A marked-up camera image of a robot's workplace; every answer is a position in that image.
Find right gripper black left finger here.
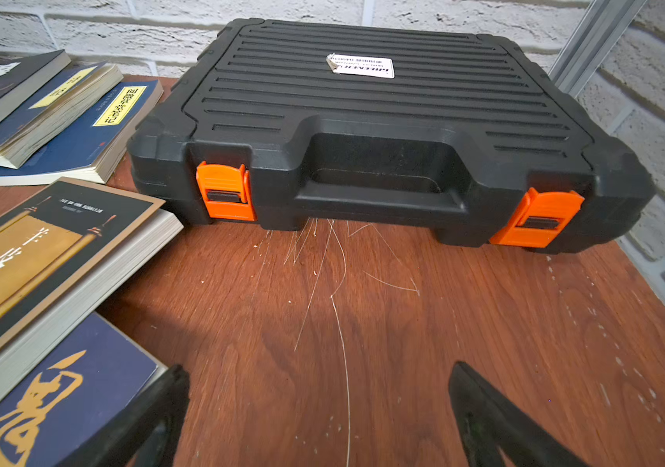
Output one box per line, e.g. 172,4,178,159
59,365,190,466

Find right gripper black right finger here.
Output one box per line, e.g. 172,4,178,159
449,361,586,466

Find dark blue old man book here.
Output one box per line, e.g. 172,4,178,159
0,313,165,466

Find brown scroll cover book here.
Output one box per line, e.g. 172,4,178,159
0,178,183,402

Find blue book yellow label rightmost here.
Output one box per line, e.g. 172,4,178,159
0,80,163,187

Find blue book yellow label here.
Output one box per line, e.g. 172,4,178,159
0,62,122,169
0,80,163,187

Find black plastic tool case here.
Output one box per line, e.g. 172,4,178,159
127,19,655,254

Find aluminium frame post right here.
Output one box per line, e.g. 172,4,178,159
550,0,647,97

